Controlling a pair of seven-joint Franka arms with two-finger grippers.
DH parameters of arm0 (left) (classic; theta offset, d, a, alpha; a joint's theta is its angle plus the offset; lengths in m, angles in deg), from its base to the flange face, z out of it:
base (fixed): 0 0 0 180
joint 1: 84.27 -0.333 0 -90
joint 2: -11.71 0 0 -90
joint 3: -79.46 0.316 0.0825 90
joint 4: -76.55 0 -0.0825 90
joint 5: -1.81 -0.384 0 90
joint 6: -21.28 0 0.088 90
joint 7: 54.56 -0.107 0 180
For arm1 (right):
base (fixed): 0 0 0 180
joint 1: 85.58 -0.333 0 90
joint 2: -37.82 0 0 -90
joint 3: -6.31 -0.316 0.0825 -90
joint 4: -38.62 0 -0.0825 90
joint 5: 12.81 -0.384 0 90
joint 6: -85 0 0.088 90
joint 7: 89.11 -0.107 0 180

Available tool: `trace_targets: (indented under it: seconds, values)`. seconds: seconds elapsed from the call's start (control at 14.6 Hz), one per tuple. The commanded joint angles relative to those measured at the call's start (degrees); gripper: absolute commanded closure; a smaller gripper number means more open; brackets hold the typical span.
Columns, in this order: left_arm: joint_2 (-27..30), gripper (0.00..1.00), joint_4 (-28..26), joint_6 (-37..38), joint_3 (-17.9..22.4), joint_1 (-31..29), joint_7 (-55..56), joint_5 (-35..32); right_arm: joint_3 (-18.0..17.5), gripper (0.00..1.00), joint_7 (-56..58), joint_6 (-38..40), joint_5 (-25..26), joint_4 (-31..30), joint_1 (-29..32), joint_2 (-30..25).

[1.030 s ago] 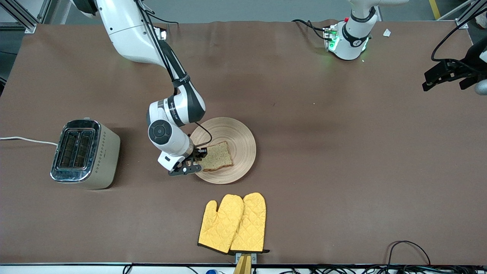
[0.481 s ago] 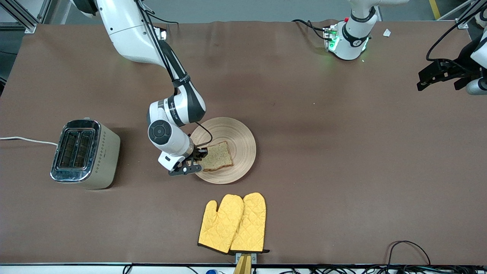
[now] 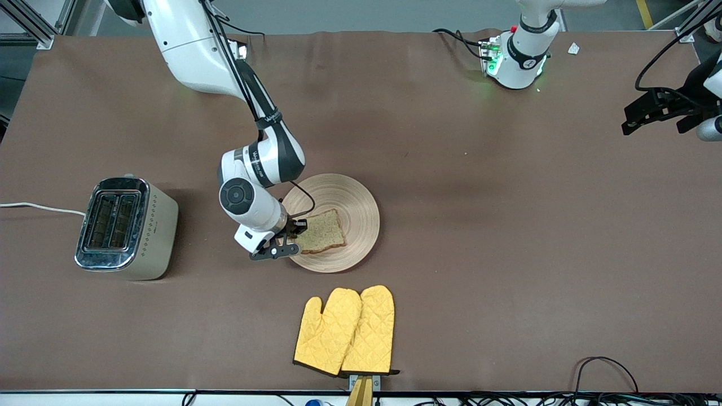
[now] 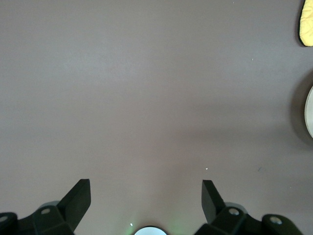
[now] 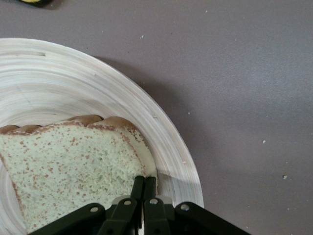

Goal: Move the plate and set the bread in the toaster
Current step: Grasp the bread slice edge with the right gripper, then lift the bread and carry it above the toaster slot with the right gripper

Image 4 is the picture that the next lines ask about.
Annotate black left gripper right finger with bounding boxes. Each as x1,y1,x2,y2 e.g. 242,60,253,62
194,180,303,235

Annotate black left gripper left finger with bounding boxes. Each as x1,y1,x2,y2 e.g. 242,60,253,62
0,179,91,235

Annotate round wooden plate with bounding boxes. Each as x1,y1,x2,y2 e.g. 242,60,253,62
305,85,313,138

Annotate brown table cover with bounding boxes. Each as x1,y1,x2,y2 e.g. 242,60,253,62
0,0,313,235

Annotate yellow quilted oven mitt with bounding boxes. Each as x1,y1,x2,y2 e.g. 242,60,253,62
297,0,313,47

